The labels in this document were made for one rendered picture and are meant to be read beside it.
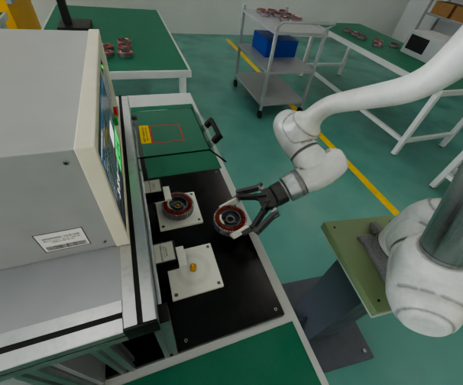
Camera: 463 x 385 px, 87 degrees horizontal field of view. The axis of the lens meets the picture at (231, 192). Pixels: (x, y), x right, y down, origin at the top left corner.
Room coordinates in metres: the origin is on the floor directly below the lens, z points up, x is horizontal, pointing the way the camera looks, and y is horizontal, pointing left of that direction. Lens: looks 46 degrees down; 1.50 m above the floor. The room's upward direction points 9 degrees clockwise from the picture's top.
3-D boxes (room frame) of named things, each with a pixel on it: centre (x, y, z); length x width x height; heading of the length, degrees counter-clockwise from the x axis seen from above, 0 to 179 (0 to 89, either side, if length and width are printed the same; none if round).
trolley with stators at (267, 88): (3.21, -0.26, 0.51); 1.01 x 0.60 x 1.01; 26
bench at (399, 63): (3.50, -1.62, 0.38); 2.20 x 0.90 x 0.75; 26
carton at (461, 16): (6.26, -4.03, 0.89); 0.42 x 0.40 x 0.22; 28
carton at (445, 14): (6.68, -3.83, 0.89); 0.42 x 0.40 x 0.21; 24
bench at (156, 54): (2.50, 1.34, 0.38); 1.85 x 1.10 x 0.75; 26
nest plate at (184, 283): (0.34, 0.08, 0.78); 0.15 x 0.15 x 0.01; 26
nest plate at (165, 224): (0.55, 0.18, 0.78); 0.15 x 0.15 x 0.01; 26
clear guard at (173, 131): (0.63, 0.23, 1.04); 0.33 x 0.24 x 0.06; 116
